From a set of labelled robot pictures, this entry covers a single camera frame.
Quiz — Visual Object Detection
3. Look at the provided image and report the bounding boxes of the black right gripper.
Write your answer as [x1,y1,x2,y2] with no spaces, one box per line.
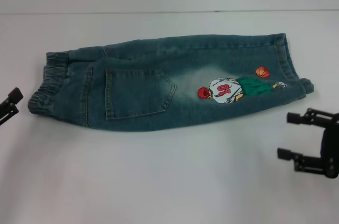
[276,106,339,180]

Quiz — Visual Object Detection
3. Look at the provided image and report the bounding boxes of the blue denim shorts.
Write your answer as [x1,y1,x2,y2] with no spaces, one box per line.
[26,32,315,132]

